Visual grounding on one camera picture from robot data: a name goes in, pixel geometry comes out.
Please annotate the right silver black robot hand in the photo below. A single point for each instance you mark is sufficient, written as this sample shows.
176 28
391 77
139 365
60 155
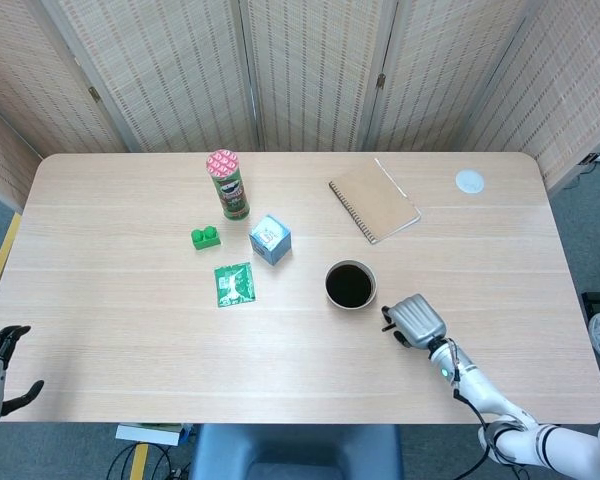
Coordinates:
417 320

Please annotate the black plastic spoon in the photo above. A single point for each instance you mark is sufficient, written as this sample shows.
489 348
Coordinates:
386 328

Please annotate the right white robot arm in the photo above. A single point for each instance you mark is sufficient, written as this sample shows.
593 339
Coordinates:
485 390

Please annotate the cup of black coffee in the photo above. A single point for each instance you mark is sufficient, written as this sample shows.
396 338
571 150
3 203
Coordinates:
350 286

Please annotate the brown spiral notebook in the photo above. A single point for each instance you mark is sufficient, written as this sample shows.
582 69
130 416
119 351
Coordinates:
375 200

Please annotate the white round table grommet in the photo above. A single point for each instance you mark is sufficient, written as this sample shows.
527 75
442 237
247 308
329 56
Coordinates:
470 181

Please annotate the white flat box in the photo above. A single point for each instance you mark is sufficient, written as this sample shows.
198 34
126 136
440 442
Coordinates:
145 434

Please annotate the blue cardboard box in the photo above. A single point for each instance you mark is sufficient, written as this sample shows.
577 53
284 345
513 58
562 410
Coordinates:
270 240

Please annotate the dark blue chair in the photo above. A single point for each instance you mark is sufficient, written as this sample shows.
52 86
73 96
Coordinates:
295 450

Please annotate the green foil sachet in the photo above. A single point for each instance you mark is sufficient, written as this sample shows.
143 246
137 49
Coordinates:
235 285

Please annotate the green Pringles can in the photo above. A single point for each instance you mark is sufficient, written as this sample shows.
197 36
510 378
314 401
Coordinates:
232 195

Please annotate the green building block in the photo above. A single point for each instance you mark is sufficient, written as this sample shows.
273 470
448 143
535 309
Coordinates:
205 240

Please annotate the woven folding screen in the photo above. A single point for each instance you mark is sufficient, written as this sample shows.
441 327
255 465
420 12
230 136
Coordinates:
180 75

